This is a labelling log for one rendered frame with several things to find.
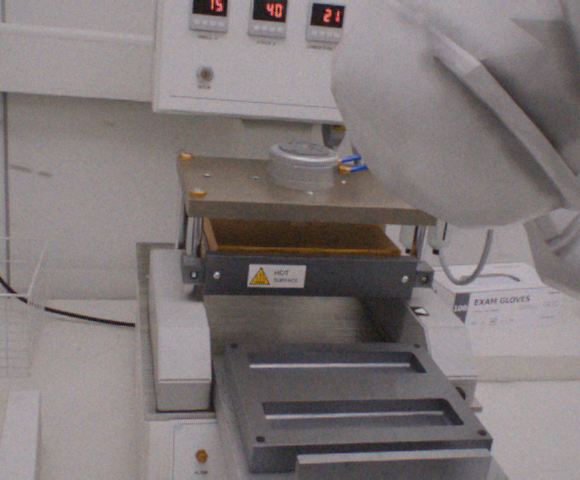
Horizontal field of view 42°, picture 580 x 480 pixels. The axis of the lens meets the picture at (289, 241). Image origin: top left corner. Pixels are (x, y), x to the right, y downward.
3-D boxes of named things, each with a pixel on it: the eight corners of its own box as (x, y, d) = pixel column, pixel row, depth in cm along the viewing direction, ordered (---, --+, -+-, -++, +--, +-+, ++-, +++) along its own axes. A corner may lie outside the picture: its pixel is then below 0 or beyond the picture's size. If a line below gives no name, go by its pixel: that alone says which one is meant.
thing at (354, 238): (199, 227, 95) (204, 153, 92) (365, 232, 100) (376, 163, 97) (214, 282, 80) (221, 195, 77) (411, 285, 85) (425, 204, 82)
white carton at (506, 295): (410, 303, 136) (417, 265, 134) (514, 296, 145) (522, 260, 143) (447, 334, 126) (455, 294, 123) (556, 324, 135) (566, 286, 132)
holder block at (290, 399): (223, 365, 73) (225, 341, 72) (417, 364, 78) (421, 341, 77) (250, 473, 58) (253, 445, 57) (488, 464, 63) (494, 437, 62)
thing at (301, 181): (170, 209, 101) (175, 112, 97) (389, 217, 108) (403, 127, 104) (183, 282, 79) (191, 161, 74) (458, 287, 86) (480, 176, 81)
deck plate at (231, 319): (135, 246, 113) (136, 240, 113) (357, 252, 121) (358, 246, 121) (144, 421, 71) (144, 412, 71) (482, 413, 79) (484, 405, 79)
